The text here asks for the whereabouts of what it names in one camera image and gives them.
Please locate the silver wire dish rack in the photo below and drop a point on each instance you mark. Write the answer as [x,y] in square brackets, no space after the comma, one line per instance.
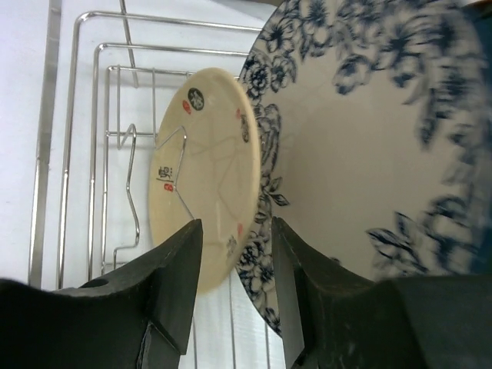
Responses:
[111,68]

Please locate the dark teal square plate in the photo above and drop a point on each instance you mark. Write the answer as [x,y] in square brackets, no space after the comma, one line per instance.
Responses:
[480,13]

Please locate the blue white floral plate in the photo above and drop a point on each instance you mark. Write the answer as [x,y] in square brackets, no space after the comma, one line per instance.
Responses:
[371,116]

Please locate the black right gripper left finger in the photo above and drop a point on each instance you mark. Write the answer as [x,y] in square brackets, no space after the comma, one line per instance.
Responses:
[137,316]

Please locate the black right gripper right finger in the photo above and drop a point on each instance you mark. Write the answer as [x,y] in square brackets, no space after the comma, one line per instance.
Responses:
[333,318]

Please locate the cream plate with red marks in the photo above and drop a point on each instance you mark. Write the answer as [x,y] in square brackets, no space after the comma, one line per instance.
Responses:
[206,165]

